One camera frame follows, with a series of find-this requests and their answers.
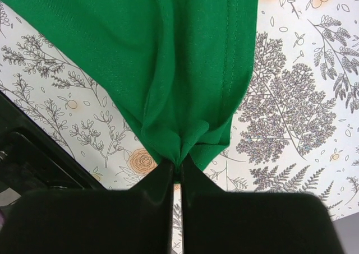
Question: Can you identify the floral patterned table mat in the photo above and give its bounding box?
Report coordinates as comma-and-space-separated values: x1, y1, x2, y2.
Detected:
1, 0, 358, 245

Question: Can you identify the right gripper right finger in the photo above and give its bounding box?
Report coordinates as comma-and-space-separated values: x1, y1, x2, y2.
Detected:
180, 156, 342, 253

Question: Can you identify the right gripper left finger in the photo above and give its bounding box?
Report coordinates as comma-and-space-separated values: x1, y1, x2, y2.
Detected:
1, 162, 173, 253

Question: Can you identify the green t-shirt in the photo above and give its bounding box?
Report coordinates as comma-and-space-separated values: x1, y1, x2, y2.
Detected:
2, 0, 258, 169

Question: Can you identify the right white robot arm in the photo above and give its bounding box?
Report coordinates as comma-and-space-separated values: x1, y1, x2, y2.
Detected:
1, 95, 343, 253

